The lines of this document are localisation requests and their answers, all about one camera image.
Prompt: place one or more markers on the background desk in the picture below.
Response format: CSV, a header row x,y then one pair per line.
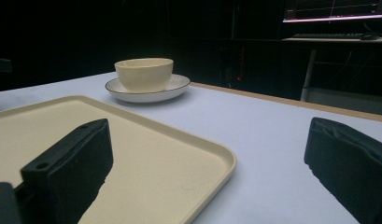
x,y
344,74

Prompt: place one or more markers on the white plate with dark rim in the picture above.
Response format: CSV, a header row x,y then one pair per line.
x,y
176,85

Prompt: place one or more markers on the black computer mouse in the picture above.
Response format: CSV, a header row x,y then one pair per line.
x,y
369,36

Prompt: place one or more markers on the cream ceramic bowl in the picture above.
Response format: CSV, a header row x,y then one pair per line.
x,y
144,74

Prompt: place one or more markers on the computer monitor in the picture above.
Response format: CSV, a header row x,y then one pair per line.
x,y
335,9

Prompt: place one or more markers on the cream plastic tray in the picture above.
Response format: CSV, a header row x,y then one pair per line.
x,y
154,168

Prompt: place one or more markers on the black keyboard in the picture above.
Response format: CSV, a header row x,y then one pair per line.
x,y
327,35

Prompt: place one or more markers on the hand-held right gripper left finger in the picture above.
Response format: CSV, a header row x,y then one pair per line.
x,y
73,168

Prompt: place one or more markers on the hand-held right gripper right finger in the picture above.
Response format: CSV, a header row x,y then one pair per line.
x,y
347,161

